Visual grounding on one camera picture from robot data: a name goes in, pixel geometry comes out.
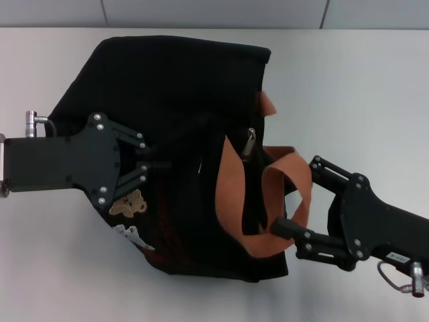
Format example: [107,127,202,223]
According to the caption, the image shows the silver zipper pull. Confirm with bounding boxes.
[241,127,257,164]

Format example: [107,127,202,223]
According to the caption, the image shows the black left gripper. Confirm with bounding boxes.
[5,113,172,211]

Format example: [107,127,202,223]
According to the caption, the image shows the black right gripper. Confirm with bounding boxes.
[271,154,429,269]

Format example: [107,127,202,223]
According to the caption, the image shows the right gripper cable plug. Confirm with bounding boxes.
[377,260,429,294]

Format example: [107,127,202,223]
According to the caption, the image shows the left gripper cable plug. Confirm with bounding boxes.
[23,109,57,138]

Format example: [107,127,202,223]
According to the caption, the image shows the black food bag orange straps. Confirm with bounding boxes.
[48,35,314,284]

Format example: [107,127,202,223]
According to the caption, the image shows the gripper cable plug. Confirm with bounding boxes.
[23,109,57,138]
[377,260,429,294]

